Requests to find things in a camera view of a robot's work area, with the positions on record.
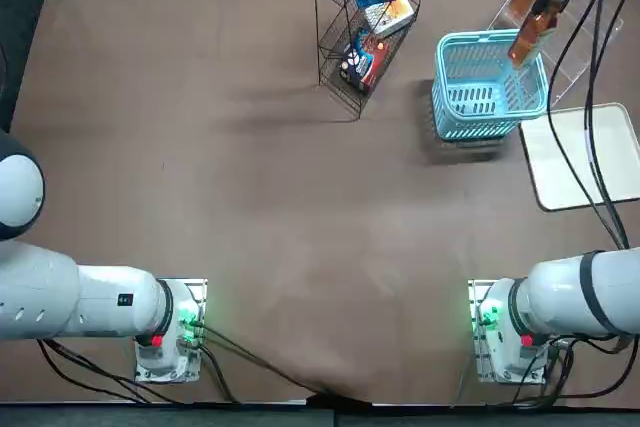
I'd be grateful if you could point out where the white orange cracker box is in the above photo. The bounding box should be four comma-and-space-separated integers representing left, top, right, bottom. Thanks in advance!
363, 0, 416, 38

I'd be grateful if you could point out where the light blue plastic shopping basket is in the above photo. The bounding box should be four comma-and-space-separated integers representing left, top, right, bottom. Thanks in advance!
430, 30, 552, 142

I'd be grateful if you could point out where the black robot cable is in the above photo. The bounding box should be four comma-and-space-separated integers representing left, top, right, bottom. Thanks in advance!
547, 0, 631, 251
583, 0, 632, 251

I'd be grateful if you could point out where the cream plastic tray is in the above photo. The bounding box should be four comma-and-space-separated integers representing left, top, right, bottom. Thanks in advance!
518, 101, 640, 212

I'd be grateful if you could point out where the clear acrylic shelf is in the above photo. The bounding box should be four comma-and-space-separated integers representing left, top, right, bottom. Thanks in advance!
487, 0, 626, 108

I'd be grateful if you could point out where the black wire snack rack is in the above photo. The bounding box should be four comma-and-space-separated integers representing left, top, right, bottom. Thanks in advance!
312, 0, 424, 122

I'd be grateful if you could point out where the black base cable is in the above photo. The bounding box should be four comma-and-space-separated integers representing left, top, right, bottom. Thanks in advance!
197, 321, 374, 406
37, 339, 241, 406
449, 331, 640, 408

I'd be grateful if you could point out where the dark brown cookie box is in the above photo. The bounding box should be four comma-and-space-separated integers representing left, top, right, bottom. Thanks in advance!
339, 29, 391, 94

